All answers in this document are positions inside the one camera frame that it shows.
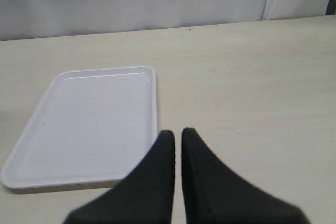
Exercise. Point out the white rectangular tray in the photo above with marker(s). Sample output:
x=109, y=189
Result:
x=91, y=126

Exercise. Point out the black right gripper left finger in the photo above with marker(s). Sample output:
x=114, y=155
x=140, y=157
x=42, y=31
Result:
x=143, y=196

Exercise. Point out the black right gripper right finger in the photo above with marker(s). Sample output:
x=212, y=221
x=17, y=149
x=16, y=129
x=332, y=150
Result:
x=213, y=193

